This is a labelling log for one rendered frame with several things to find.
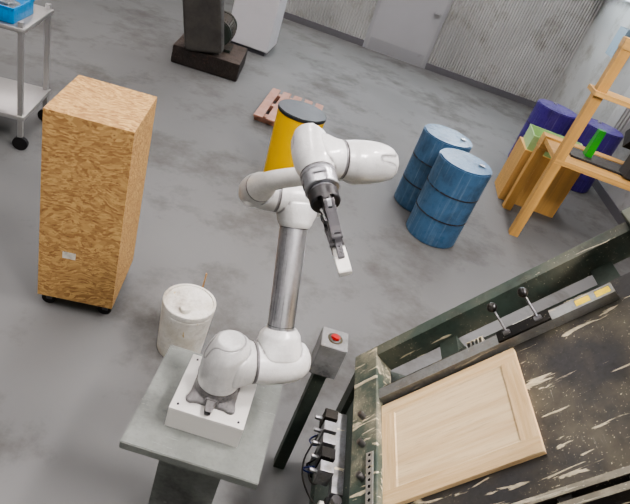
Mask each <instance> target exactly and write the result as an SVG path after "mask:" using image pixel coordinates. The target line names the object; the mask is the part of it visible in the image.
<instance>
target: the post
mask: <svg viewBox="0 0 630 504"><path fill-rule="evenodd" d="M325 380H326V377H323V376H320V375H316V374H313V373H311V375H310V377H309V380H308V382H307V384H306V387H305V389H304V391H303V393H302V396H301V398H300V400H299V403H298V405H297V407H296V409H295V412H294V414H293V416H292V419H291V421H290V423H289V425H288V428H287V430H286V432H285V435H284V437H283V439H282V441H281V444H280V446H279V448H278V451H277V453H276V455H275V458H274V463H273V467H276V468H280V469H284V468H285V466H286V464H287V461H288V459H289V457H290V455H291V453H292V451H293V449H294V446H295V444H296V442H297V440H298V438H299V436H300V433H301V431H302V429H303V427H304V425H305V423H306V421H307V418H308V416H309V414H310V412H311V410H312V408H313V405H314V403H315V401H316V399H317V397H318V395H319V392H320V390H321V388H322V386H323V384H324V382H325Z"/></svg>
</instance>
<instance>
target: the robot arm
mask: <svg viewBox="0 0 630 504"><path fill-rule="evenodd" d="M291 154H292V160H293V164H294V167H291V168H283V169H276V170H271V171H266V172H256V173H252V174H250V175H248V176H247V177H245V178H244V179H243V180H242V181H241V183H240V185H239V189H238V196H239V199H240V201H241V202H242V203H243V204H244V205H246V206H247V207H251V208H253V207H256V208H257V209H261V210H265V211H270V212H276V216H277V222H278V224H279V225H280V229H279V237H278V245H277V253H276V260H275V268H274V276H273V284H272V292H271V300H270V308H269V316H268V324H267V325H266V326H265V327H263V328H262V329H261V330H260V334H259V336H258V338H257V341H251V340H249V339H248V338H247V337H246V336H245V335H244V334H242V333H241V332H239V331H235V330H224V331H221V332H219V333H218V334H216V335H215V336H214V337H213V338H212V339H211V340H210V342H209V343H208V345H207V346H206V348H205V350H204V353H203V356H202V359H201V362H200V366H199V368H198V374H197V377H196V379H195V382H194V384H193V386H192V389H191V391H190V392H189V393H188V395H187V396H186V401H187V402H188V403H196V404H200V405H203V406H205V409H204V415H205V416H210V414H211V412H212V411H213V409H217V410H220V411H223V412H225V413H226V414H228V415H233V414H234V413H235V403H236V400H237V397H238V394H239V391H240V387H243V386H246V385H249V384H259V385H280V384H287V383H291V382H295V381H297V380H299V379H301V378H303V377H304V376H305V375H306V374H307V373H308V371H309V369H310V365H311V356H310V353H309V349H308V348H307V346H306V345H305V344H304V343H302V342H301V336H300V334H299V332H298V330H297V329H296V328H295V319H296V312H297V304H298V296H299V289H300V281H301V274H302V268H303V261H304V253H305V245H306V238H307V229H310V227H311V226H312V224H313V222H314V220H315V218H316V217H320V219H321V222H323V226H324V232H325V234H326V236H327V239H328V242H329V247H330V249H331V253H332V255H333V257H334V261H335V264H336V268H337V272H338V276H339V277H341V276H346V275H351V274H352V269H351V265H350V262H349V258H348V255H347V248H346V247H345V246H343V245H344V241H343V239H342V238H343V234H342V230H341V226H340V222H339V218H338V214H337V207H338V206H339V205H340V202H341V198H340V194H339V188H340V184H339V181H344V182H345V183H347V184H350V185H360V184H372V183H381V182H385V181H388V180H390V179H392V178H393V177H394V175H395V174H396V173H397V171H398V167H399V159H398V155H397V153H396V152H395V150H394V149H393V148H391V147H390V146H388V145H385V144H383V143H380V142H374V141H367V140H342V139H338V138H335V137H333V136H331V135H329V134H326V132H325V131H324V130H323V129H322V128H321V127H319V126H318V125H316V124H314V123H305V124H302V125H300V126H299V127H297V128H296V130H295V131H294V134H293V137H292V139H291Z"/></svg>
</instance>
